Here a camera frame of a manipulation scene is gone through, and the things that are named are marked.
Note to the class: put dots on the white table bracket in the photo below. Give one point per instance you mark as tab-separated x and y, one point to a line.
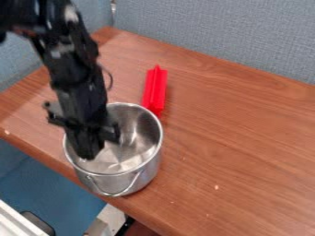
112	223

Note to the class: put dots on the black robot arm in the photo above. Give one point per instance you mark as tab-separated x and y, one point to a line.
52	23

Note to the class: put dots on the white device with black edge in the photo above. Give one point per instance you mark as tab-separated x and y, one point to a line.
17	224

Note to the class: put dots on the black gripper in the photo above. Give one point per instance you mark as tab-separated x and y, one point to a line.
81	112

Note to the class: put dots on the stainless steel metal pot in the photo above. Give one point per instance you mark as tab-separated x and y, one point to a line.
126	166

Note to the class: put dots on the red block object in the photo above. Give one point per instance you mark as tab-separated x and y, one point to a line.
154	92

